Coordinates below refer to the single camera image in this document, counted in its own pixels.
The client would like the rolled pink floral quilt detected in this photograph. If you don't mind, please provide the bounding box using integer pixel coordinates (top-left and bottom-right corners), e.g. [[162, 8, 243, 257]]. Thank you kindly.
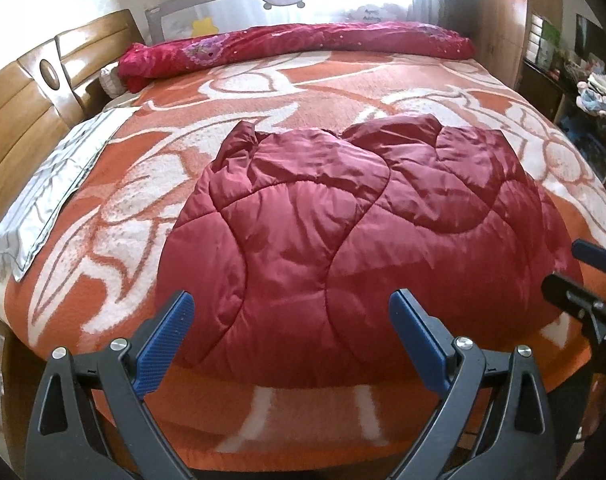
[[118, 21, 476, 93]]

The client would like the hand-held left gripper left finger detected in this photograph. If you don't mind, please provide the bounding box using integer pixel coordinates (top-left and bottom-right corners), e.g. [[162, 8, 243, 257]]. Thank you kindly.
[[24, 290, 196, 480]]

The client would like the pile of pale clothes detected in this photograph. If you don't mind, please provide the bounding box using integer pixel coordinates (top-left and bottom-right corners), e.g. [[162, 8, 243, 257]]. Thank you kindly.
[[575, 55, 606, 128]]

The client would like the white grey pillow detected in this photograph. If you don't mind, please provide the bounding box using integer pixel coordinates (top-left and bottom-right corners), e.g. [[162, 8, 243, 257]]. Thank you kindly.
[[0, 107, 134, 283]]

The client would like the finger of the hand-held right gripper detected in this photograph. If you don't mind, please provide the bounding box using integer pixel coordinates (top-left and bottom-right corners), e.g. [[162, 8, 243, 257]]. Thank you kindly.
[[572, 239, 606, 286], [541, 272, 606, 321]]

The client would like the dark red padded jacket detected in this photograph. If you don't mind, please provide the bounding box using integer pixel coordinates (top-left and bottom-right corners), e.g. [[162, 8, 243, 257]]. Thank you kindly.
[[157, 114, 584, 391]]

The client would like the wooden headboard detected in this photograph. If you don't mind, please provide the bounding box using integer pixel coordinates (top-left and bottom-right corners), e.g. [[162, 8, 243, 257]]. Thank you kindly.
[[0, 9, 146, 186]]

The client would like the orange and white floral blanket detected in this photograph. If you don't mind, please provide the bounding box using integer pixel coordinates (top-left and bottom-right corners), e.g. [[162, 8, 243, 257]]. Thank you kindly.
[[0, 50, 606, 466]]

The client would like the dark shelf unit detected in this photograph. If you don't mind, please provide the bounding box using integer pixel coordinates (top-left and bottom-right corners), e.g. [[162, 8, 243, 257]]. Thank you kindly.
[[523, 10, 606, 186]]

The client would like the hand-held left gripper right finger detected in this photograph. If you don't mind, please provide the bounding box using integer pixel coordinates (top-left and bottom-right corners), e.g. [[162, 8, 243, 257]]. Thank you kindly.
[[388, 288, 564, 480]]

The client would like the wooden wardrobe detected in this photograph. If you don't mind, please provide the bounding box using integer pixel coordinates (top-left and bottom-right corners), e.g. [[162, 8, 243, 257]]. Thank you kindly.
[[475, 0, 564, 91]]

